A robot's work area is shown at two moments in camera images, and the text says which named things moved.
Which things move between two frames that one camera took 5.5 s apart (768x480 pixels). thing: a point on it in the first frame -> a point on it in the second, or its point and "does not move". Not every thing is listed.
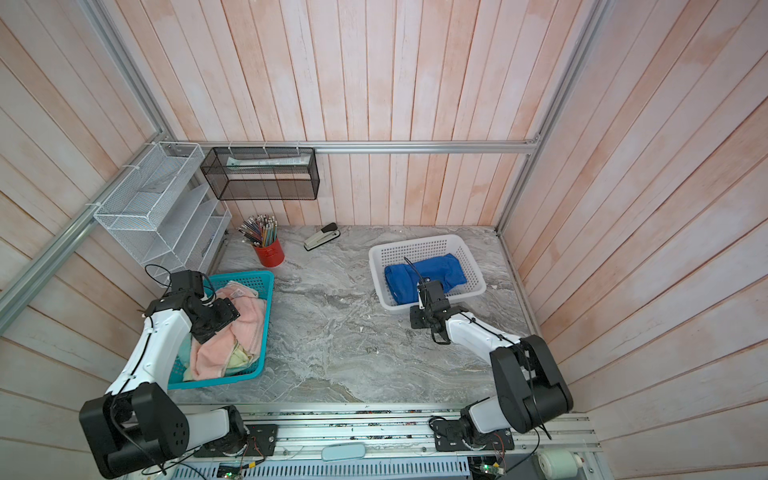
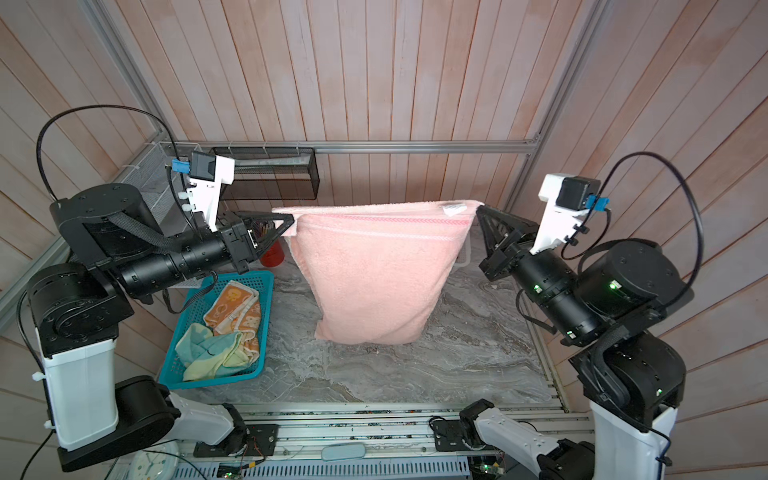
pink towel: (209, 359) -> (380, 271)
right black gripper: (415, 322) -> (499, 262)
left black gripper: (228, 313) -> (241, 242)
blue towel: (401, 280) -> (462, 256)
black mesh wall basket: (262, 173) does not move
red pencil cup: (271, 255) does not move
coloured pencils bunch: (260, 229) does not move
